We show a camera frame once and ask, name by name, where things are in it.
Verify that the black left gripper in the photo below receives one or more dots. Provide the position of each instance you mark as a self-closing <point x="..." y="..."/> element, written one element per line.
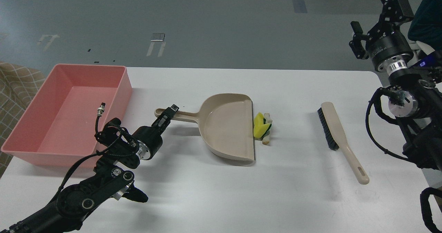
<point x="149" y="137"/>

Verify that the yellow banana peel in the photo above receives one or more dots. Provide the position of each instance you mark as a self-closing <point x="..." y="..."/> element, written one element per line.
<point x="262" y="124"/>

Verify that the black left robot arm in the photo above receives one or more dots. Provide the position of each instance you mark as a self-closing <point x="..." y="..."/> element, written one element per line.
<point x="113" y="178"/>

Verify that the white bread scrap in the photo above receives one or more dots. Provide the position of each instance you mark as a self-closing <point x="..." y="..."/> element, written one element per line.
<point x="266" y="136"/>

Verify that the pink plastic bin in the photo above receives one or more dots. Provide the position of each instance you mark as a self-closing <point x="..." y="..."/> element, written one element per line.
<point x="58" y="127"/>

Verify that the person in teal sweater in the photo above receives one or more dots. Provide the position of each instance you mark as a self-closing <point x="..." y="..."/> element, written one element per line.
<point x="426" y="26"/>

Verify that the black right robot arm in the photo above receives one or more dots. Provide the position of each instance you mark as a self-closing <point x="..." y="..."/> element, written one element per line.
<point x="412" y="100"/>

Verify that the beige checkered cloth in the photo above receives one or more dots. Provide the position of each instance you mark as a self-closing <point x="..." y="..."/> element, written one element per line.
<point x="18" y="86"/>

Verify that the beige brush black bristles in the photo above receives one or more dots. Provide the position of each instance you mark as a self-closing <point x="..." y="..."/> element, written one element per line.
<point x="336" y="139"/>

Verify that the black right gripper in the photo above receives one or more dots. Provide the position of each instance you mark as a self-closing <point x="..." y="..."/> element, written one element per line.
<point x="386" y="46"/>

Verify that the beige plastic dustpan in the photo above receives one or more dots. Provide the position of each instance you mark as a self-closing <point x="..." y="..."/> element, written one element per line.
<point x="225" y="123"/>

